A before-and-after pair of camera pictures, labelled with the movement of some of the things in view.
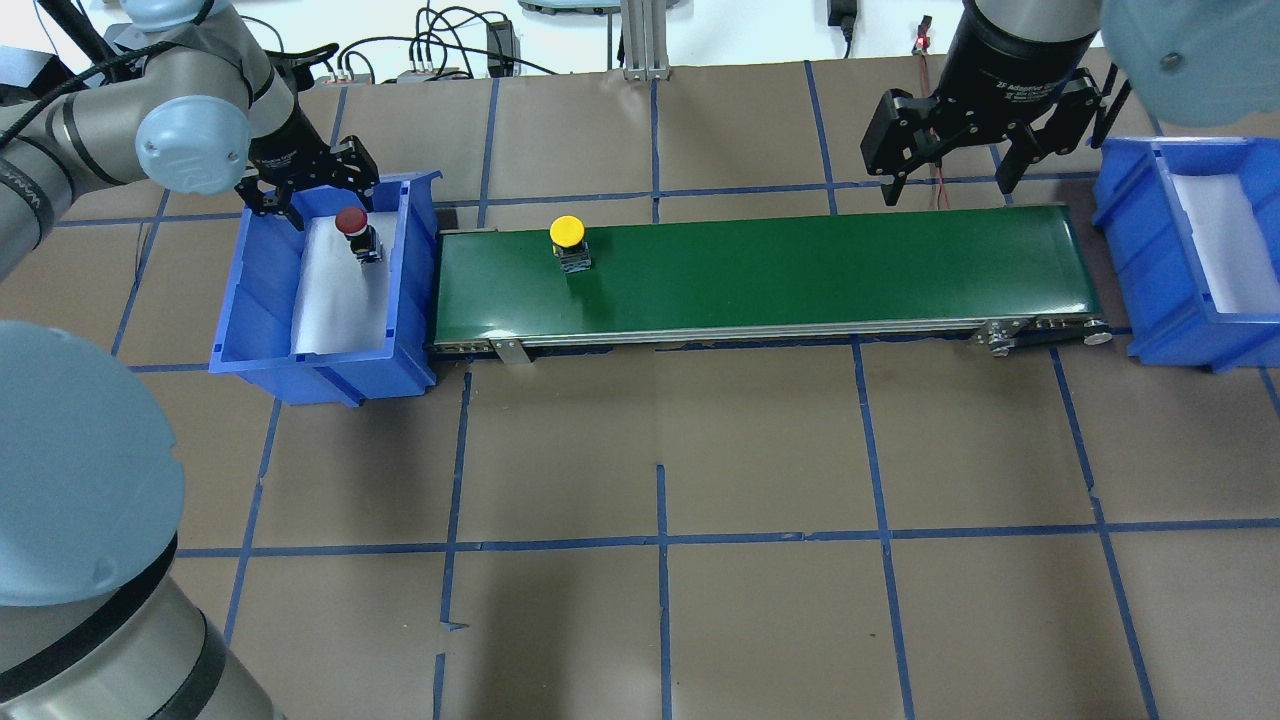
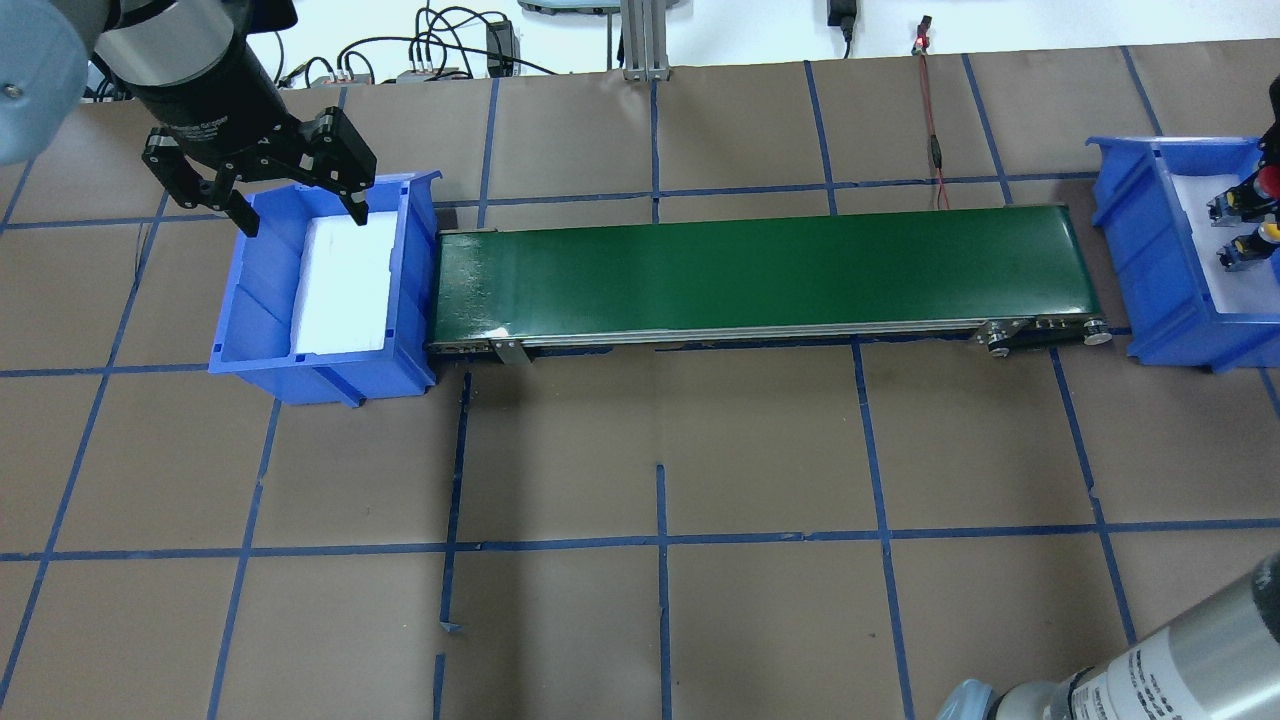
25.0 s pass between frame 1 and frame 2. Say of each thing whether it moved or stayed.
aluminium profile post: stayed
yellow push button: moved
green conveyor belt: stayed
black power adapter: stayed
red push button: moved
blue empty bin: stayed
